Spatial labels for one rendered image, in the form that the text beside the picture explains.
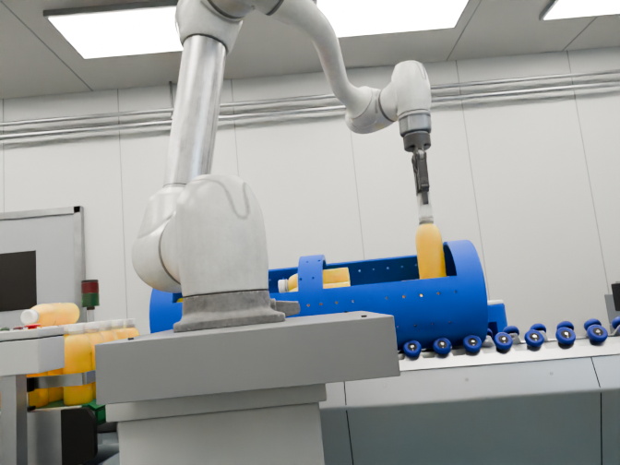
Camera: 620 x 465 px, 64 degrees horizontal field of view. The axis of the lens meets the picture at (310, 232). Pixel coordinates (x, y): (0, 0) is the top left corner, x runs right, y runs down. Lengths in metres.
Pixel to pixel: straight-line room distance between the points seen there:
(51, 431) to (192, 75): 0.92
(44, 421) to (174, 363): 0.82
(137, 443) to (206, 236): 0.33
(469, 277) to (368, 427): 0.45
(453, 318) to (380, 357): 0.66
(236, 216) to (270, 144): 4.21
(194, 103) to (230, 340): 0.64
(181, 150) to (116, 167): 4.22
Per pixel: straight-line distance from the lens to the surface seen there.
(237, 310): 0.84
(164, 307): 1.39
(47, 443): 1.47
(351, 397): 1.31
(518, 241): 5.25
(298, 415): 0.78
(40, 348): 1.33
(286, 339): 0.66
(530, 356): 1.37
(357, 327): 0.66
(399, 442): 1.37
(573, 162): 5.65
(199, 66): 1.21
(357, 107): 1.50
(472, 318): 1.32
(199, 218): 0.86
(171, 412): 0.79
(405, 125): 1.42
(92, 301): 2.03
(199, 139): 1.13
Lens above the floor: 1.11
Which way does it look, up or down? 8 degrees up
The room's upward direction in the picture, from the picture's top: 5 degrees counter-clockwise
